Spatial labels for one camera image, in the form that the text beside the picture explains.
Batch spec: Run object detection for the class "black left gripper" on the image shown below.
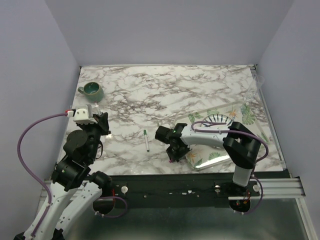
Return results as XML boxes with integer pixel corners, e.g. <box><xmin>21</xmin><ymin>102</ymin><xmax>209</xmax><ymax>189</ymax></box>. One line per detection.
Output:
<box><xmin>79</xmin><ymin>111</ymin><xmax>112</xmax><ymax>162</ymax></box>

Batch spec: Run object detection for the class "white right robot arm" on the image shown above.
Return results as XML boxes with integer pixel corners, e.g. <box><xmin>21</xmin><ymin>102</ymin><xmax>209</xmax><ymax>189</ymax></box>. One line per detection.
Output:
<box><xmin>155</xmin><ymin>121</ymin><xmax>269</xmax><ymax>196</ymax></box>

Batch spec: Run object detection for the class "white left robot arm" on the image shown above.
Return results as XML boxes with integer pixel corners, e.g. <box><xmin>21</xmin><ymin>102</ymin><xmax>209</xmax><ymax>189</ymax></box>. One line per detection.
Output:
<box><xmin>14</xmin><ymin>108</ymin><xmax>112</xmax><ymax>240</ymax></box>

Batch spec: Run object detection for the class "leaf pattern glass tray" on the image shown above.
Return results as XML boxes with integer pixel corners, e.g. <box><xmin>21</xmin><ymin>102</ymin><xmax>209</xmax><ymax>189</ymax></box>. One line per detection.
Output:
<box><xmin>174</xmin><ymin>101</ymin><xmax>270</xmax><ymax>171</ymax></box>

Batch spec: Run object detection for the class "green ceramic mug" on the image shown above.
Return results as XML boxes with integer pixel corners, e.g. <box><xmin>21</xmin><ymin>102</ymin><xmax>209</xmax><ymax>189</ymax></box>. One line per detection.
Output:
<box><xmin>77</xmin><ymin>82</ymin><xmax>105</xmax><ymax>103</ymax></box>

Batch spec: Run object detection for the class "striped white blue plate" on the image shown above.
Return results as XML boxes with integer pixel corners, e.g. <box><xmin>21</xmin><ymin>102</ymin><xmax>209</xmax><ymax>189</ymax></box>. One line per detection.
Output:
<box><xmin>200</xmin><ymin>113</ymin><xmax>236</xmax><ymax>128</ymax></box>

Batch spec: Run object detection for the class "black mounting base bar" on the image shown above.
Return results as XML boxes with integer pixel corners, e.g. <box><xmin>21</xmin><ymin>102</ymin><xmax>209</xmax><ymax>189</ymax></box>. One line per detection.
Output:
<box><xmin>93</xmin><ymin>173</ymin><xmax>260</xmax><ymax>216</ymax></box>

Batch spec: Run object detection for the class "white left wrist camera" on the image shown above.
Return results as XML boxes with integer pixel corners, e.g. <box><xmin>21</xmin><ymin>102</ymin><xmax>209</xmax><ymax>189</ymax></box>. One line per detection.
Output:
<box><xmin>65</xmin><ymin>104</ymin><xmax>102</xmax><ymax>125</ymax></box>

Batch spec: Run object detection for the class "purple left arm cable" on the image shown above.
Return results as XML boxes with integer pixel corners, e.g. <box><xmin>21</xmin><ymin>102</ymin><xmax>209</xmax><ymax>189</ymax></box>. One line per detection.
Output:
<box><xmin>17</xmin><ymin>112</ymin><xmax>128</xmax><ymax>238</ymax></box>

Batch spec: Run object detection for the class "aluminium frame rail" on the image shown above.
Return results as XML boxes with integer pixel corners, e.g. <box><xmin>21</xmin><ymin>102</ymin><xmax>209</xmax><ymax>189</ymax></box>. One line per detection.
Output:
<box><xmin>39</xmin><ymin>178</ymin><xmax>306</xmax><ymax>202</ymax></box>

